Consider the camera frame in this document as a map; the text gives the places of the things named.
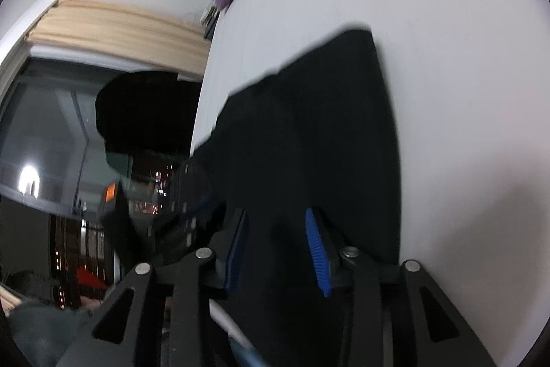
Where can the black denim pants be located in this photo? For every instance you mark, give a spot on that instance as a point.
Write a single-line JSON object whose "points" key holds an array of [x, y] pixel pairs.
{"points": [[309, 135]]}

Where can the white sheet bed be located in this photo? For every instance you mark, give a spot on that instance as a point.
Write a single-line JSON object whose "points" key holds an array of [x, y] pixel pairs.
{"points": [[451, 70]]}

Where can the beige curtain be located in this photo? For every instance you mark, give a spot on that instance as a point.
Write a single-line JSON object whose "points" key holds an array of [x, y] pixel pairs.
{"points": [[120, 36]]}

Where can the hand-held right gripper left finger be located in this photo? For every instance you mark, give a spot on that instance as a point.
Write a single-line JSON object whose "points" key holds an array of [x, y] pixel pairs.
{"points": [[236, 255]]}

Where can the grey nightstand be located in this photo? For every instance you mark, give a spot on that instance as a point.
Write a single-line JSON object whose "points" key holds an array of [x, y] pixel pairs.
{"points": [[210, 25]]}

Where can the glass window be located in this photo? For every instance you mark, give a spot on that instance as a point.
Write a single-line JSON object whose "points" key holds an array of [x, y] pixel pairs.
{"points": [[43, 126]]}

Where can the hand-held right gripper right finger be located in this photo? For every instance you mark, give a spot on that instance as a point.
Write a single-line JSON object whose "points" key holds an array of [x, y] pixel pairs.
{"points": [[318, 255]]}

